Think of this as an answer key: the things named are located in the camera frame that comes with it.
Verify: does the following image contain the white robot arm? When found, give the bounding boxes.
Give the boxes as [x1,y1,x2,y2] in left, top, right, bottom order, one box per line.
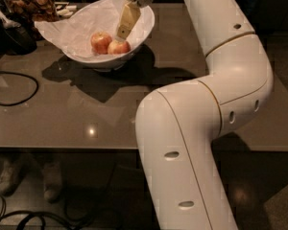
[135,0,274,230]

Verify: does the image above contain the white shoe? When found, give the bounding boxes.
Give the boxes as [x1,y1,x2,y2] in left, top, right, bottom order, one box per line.
[42,161,62,202]
[0,159,23,196]

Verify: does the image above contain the left white shoe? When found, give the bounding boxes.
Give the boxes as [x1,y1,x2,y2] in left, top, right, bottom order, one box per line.
[0,159,23,196]

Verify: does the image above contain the glass jar of snacks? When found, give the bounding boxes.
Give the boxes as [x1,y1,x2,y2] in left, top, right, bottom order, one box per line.
[4,0,59,40]

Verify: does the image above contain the black cable on table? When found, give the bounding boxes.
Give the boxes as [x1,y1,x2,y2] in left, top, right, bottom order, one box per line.
[0,70,40,107]

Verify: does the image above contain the red apple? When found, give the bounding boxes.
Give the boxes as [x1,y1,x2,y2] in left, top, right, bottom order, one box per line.
[90,32,112,55]
[108,40,131,55]

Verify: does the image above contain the right white shoe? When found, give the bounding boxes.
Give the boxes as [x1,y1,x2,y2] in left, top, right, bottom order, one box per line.
[42,161,62,202]

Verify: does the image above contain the black round appliance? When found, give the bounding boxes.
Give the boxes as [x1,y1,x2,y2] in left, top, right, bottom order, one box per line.
[0,10,36,55]

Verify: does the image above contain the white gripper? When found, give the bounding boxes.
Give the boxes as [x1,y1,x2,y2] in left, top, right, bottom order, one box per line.
[115,0,154,41]

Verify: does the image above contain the white paper liner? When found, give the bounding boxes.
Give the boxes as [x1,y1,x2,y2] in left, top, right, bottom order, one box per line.
[34,0,126,59]

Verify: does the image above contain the black cables on floor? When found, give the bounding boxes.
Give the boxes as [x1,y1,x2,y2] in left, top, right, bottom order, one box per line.
[0,156,124,230]

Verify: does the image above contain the small white items behind bowl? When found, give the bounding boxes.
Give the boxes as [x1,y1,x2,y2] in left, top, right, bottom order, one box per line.
[55,2,78,17]

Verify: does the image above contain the white tilted bowl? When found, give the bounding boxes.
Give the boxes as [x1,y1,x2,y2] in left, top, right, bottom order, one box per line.
[56,0,156,73]

